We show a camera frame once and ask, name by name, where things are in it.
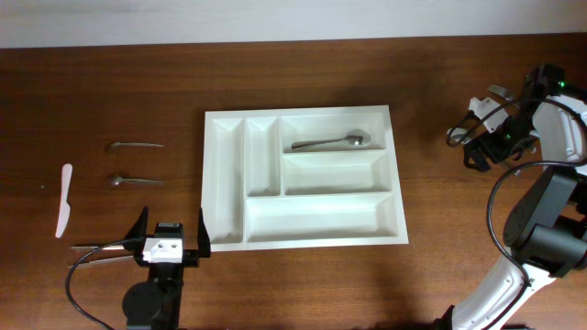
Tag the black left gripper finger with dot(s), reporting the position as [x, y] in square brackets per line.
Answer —
[203, 239]
[137, 233]

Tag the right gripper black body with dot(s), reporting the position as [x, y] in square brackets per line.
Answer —
[500, 143]

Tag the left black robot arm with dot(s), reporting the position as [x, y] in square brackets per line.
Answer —
[156, 302]

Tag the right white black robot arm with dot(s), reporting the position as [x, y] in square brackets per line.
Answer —
[545, 126]

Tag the upper metal table knife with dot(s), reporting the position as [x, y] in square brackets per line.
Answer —
[109, 248]

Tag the metal table knife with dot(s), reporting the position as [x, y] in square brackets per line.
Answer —
[109, 248]
[102, 261]

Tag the lower metal table knife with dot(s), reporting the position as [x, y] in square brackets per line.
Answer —
[102, 261]

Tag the lower left metal teaspoon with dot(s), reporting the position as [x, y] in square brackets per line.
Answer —
[116, 180]

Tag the metal teaspoon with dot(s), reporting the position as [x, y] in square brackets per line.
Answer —
[116, 180]
[117, 144]

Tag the white cutlery organizer tray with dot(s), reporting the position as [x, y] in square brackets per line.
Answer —
[258, 194]

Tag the white plastic knife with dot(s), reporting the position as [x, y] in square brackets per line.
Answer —
[65, 208]

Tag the upper left metal teaspoon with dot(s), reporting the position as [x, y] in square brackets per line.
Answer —
[117, 144]

